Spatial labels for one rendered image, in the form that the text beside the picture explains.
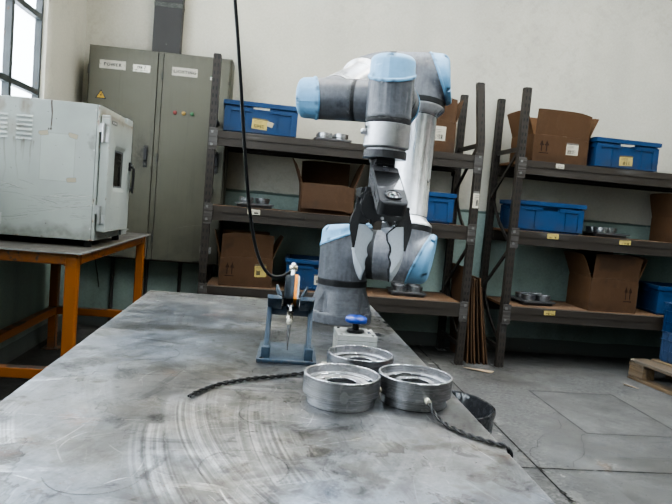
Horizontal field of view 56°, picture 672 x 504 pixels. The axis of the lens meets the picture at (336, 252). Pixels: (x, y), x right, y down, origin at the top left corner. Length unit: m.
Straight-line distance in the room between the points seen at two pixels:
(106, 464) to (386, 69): 0.69
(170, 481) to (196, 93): 4.23
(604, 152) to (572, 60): 0.92
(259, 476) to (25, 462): 0.22
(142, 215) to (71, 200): 1.71
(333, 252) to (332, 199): 2.97
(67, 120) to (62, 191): 0.32
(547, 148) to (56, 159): 3.26
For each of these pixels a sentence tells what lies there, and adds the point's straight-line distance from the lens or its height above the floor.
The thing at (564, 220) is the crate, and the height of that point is 1.10.
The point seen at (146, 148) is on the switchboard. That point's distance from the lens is 4.74.
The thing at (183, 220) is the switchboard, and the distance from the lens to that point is 4.71.
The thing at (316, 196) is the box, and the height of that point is 1.12.
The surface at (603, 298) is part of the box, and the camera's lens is 5.07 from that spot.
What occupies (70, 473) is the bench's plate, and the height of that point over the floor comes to 0.80.
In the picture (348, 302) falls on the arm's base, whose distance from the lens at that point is 1.42.
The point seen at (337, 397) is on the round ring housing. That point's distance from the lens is 0.83.
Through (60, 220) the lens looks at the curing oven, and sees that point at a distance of 3.10.
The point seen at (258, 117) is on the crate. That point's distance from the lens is 4.44.
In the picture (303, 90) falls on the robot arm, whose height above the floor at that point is 1.27.
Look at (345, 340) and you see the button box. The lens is 1.10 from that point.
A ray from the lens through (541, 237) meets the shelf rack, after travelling 4.72.
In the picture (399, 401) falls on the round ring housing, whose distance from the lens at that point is 0.88.
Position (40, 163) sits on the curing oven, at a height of 1.14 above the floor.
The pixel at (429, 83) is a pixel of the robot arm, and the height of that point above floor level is 1.36.
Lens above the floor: 1.07
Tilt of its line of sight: 4 degrees down
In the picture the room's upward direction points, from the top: 5 degrees clockwise
